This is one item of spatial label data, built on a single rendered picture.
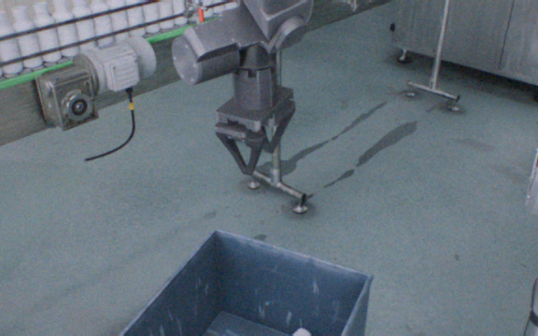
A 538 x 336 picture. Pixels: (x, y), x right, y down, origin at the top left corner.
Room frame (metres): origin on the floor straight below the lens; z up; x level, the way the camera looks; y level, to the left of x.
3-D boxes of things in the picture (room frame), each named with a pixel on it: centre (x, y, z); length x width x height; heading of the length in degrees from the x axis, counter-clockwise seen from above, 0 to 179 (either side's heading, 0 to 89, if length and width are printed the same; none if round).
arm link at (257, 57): (0.68, 0.03, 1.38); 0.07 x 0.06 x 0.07; 127
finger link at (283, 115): (0.70, 0.01, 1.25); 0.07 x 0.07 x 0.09; 62
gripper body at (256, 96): (0.68, 0.02, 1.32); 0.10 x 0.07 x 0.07; 152
